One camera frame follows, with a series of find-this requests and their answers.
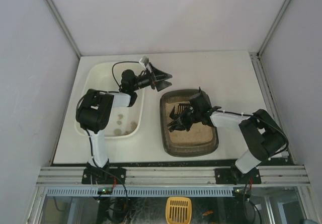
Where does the black litter scoop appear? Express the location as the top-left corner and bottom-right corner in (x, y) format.
(169, 103), (191, 121)

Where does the dark brown litter box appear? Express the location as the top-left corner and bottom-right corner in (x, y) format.
(159, 89), (219, 158)

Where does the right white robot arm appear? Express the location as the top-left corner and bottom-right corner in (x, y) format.
(168, 89), (289, 179)

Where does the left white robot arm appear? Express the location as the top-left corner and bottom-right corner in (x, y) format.
(75, 60), (173, 169)

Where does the yellow litter scoop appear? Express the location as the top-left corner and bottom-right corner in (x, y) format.
(166, 196), (192, 224)

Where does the white plastic tray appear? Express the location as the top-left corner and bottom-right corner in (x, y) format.
(75, 61), (151, 139)

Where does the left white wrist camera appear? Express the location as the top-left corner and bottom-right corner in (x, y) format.
(139, 56), (151, 72)

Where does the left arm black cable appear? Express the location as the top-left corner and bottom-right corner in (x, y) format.
(111, 61), (141, 86)

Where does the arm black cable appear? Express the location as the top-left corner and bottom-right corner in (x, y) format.
(251, 115), (289, 157)
(111, 61), (141, 86)

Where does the grey slotted cable duct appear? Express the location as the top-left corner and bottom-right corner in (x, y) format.
(47, 186), (233, 197)

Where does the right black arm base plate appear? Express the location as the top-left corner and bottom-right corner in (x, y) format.
(214, 168), (262, 185)

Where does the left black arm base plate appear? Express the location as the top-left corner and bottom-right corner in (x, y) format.
(82, 166), (126, 185)

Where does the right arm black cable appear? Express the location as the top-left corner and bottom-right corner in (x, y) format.
(251, 115), (289, 157)

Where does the aluminium front rail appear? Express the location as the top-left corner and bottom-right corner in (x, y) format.
(36, 166), (310, 187)

